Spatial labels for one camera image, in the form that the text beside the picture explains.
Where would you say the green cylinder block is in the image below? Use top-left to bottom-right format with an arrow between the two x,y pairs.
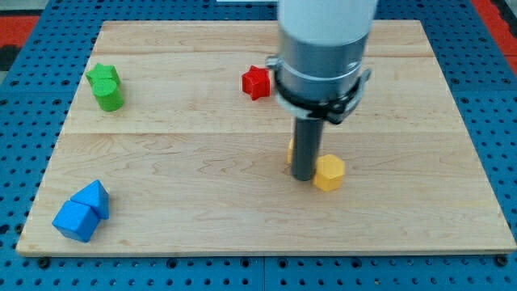
92,79 -> 124,112

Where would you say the red star block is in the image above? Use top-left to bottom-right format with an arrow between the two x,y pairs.
242,65 -> 271,101

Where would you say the blue triangle block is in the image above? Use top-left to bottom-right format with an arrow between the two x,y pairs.
70,179 -> 110,220

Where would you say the blue cube block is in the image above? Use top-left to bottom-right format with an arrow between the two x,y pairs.
52,200 -> 100,243

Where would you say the green star block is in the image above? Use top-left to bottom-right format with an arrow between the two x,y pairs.
86,63 -> 120,85

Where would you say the yellow block behind rod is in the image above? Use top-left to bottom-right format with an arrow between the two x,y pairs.
287,138 -> 294,164

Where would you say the light wooden board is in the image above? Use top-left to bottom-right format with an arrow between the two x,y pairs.
17,20 -> 516,257

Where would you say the yellow hexagon block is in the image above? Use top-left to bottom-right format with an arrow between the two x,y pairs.
313,154 -> 346,192

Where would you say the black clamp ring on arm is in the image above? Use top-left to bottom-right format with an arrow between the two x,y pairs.
265,56 -> 372,125

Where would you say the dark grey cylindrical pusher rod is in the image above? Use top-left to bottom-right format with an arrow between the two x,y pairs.
291,118 -> 324,181

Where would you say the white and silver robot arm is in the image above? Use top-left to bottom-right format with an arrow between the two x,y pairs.
274,0 -> 377,105

